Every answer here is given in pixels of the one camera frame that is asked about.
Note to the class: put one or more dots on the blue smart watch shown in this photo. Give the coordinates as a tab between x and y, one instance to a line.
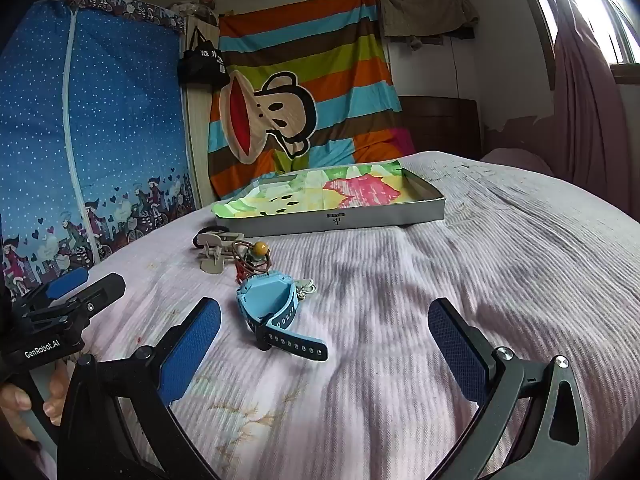
265	305

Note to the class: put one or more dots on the dark wooden headboard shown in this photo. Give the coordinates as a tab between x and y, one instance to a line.
440	125

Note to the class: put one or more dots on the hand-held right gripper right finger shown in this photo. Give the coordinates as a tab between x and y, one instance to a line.
457	350

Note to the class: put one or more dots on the person's left hand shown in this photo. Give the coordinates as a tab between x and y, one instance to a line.
14	407

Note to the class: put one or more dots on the window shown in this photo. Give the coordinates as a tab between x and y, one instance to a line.
600	10

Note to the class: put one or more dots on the pink pillow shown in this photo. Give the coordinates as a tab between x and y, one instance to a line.
515	160

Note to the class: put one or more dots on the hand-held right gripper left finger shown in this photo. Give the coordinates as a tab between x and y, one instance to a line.
192	350

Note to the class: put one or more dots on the colourful printed lining cloth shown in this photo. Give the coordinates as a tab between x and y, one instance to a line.
300	195

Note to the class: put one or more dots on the pink curtain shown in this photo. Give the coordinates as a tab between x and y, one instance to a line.
585	110

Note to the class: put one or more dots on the black hanging bag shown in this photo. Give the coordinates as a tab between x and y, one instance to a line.
200	62

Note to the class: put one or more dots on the blue dotted fabric wardrobe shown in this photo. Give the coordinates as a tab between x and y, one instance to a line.
125	110

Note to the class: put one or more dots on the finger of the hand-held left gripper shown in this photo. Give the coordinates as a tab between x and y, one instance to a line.
67	282
107	287

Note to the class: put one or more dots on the brown hanging cloth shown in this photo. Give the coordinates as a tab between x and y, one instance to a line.
425	10

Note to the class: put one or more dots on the grey cardboard box tray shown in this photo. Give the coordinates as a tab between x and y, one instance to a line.
390	217

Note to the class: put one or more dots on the beige hair claw clip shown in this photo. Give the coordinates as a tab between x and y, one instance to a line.
215	252

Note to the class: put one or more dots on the striped monkey print blanket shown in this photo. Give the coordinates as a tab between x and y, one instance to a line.
300	60

